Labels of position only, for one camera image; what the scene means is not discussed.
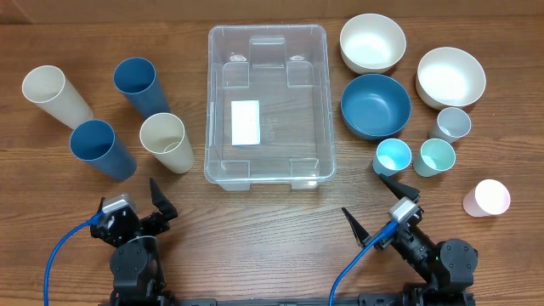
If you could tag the dark blue bowl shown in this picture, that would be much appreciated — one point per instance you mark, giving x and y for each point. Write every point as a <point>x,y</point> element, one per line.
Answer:
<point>375,107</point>

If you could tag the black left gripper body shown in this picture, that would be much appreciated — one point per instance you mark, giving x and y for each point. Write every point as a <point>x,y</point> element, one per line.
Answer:
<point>155,223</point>

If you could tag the blue tall cup front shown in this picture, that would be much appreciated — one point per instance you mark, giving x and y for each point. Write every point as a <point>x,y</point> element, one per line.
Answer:
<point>96,143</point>

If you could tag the pink small cup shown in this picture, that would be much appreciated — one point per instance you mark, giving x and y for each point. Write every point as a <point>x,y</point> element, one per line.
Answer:
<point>488,198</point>

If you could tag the grey small cup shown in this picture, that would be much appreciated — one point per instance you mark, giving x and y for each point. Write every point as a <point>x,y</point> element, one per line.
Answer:
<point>451,125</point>

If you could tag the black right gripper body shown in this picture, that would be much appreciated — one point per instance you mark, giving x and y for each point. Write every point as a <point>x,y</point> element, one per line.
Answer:
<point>416,251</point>

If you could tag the light blue small cup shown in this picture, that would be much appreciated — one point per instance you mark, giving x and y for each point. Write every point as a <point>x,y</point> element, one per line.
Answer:
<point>392,156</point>

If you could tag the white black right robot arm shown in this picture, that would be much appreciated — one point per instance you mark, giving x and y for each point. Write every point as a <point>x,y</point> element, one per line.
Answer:
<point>447,267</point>

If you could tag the cream bowl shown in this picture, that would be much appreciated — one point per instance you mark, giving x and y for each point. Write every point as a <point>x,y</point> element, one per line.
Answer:
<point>372,43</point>
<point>449,77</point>

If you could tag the cream tall cup near container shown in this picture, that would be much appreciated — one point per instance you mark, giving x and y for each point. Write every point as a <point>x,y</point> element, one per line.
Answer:
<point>165,137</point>

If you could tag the blue tall cup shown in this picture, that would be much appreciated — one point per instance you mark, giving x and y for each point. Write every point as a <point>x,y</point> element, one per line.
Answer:
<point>136,78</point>
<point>96,143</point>

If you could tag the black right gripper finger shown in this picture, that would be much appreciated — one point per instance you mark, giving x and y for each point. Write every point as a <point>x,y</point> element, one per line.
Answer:
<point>400,190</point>
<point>361,235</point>

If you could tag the clear plastic storage container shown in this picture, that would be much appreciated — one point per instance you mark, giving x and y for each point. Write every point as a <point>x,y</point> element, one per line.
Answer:
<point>285,68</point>

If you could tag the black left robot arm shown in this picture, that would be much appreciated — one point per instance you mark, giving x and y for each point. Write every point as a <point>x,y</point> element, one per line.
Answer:
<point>136,265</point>

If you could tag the mint green small cup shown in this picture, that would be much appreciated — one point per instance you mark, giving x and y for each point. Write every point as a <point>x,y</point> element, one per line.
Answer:
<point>435,156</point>

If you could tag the blue tall cup rear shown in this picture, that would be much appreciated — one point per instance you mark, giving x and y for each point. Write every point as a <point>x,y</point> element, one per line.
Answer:
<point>136,78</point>

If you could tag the cream tall cup far left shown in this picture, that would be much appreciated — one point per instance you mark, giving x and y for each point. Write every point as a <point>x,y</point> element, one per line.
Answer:
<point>48,88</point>

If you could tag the white label in container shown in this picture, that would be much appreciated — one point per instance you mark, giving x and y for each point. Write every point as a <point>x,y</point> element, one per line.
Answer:
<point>245,122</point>

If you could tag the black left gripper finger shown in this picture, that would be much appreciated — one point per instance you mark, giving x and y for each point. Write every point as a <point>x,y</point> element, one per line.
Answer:
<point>100,209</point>
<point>159,200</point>

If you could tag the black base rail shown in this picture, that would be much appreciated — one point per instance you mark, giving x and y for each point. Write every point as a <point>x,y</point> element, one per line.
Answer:
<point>289,301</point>

